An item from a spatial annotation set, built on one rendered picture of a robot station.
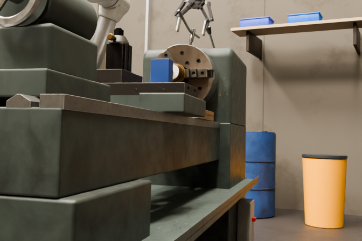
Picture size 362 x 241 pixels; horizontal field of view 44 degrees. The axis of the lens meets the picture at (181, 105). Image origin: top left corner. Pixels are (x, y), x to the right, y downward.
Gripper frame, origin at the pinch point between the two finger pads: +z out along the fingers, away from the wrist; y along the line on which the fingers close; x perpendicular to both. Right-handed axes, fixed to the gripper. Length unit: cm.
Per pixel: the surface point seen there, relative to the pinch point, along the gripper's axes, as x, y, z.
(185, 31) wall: 335, -137, -64
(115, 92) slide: -66, 3, 37
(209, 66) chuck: 0.0, 13.0, 15.3
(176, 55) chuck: -1.3, -3.7, 13.0
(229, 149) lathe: 16, 27, 52
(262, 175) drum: 246, 11, 83
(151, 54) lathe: 13.3, -23.9, 12.7
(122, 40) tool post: -60, -1, 18
